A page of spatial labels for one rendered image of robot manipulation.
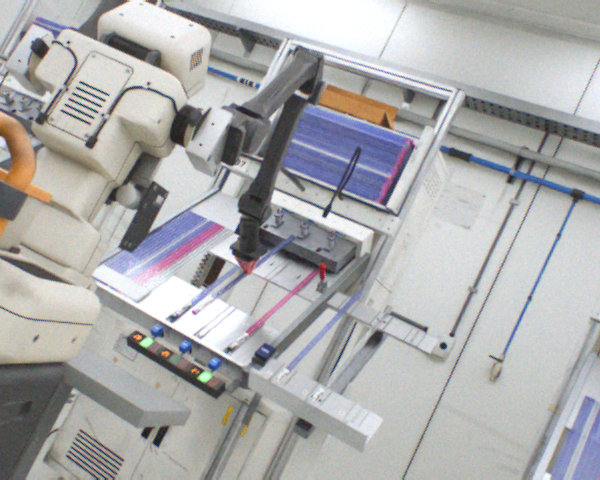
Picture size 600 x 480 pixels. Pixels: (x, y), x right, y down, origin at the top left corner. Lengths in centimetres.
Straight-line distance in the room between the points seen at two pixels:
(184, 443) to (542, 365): 202
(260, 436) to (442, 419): 168
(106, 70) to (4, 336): 62
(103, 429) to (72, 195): 128
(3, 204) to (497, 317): 308
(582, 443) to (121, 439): 144
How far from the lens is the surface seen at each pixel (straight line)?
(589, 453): 198
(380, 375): 383
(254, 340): 203
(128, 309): 216
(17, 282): 99
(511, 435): 373
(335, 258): 227
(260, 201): 194
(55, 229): 141
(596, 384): 219
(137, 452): 245
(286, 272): 228
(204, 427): 233
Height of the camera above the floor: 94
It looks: 5 degrees up
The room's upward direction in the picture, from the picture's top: 27 degrees clockwise
